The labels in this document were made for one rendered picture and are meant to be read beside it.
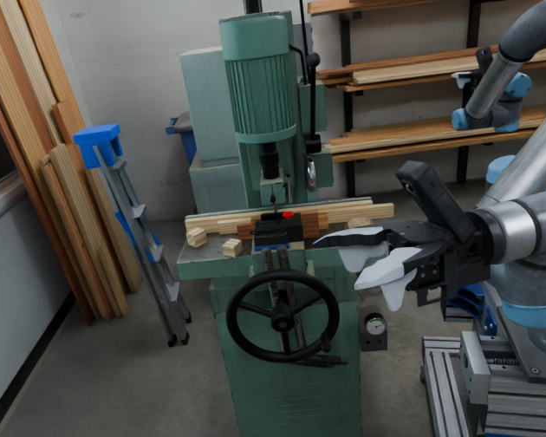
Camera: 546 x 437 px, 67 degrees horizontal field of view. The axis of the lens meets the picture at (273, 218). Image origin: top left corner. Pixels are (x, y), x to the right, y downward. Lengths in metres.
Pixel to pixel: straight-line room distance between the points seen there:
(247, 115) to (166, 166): 2.59
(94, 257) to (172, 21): 1.86
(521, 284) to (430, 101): 3.24
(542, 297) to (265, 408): 1.11
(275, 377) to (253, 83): 0.93
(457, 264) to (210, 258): 0.80
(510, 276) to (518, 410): 0.51
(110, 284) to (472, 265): 2.31
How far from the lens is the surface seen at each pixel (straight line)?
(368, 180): 3.83
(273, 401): 1.55
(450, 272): 0.53
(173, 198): 3.78
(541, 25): 1.31
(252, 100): 1.13
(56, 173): 2.42
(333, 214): 1.31
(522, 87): 1.61
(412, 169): 0.49
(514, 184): 0.75
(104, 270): 2.62
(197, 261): 1.22
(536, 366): 1.02
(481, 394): 1.08
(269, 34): 1.11
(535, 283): 0.65
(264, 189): 1.22
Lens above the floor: 1.49
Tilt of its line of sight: 25 degrees down
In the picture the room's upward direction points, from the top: 7 degrees counter-clockwise
